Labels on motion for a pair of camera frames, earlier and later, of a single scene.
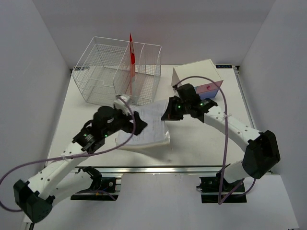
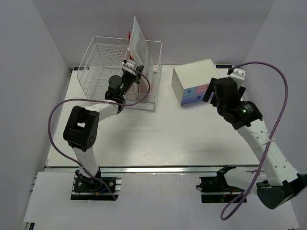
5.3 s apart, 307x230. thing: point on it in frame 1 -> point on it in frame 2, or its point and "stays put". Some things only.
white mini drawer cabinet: x=202 y=74 stays put
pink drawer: x=207 y=87 stays put
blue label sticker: x=224 y=66 stays put
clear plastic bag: x=154 y=114 -> x=139 y=50
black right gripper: x=170 y=114 -> x=210 y=89
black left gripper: x=128 y=118 -> x=136 y=78
